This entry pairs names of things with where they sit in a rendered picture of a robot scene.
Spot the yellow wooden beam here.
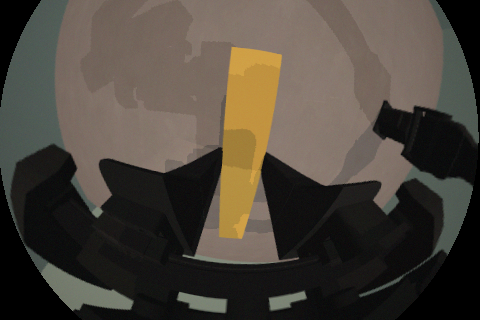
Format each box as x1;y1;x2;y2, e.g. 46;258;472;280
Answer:
219;47;283;239

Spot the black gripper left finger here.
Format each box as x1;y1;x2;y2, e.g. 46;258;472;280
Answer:
99;148;223;256

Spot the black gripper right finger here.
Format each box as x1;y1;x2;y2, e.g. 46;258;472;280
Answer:
260;152;381;260

